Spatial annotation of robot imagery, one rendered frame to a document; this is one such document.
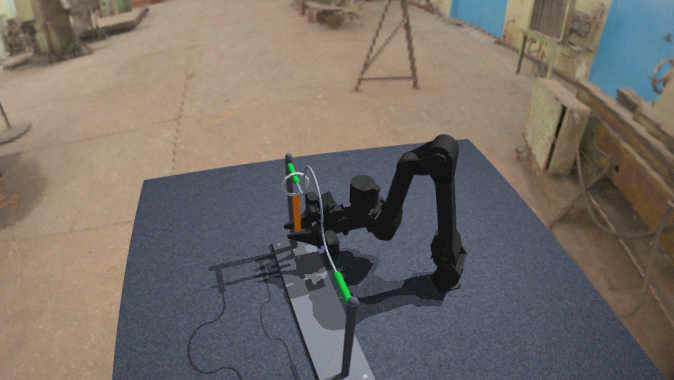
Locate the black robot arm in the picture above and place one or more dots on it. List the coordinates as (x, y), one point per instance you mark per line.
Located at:
(436, 158)

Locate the orange bar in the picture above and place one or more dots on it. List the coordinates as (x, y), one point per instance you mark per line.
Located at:
(295, 200)

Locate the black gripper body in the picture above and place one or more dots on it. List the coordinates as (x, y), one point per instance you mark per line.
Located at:
(332, 242)

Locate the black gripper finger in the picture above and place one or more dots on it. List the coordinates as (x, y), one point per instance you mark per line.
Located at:
(310, 236)
(305, 220)

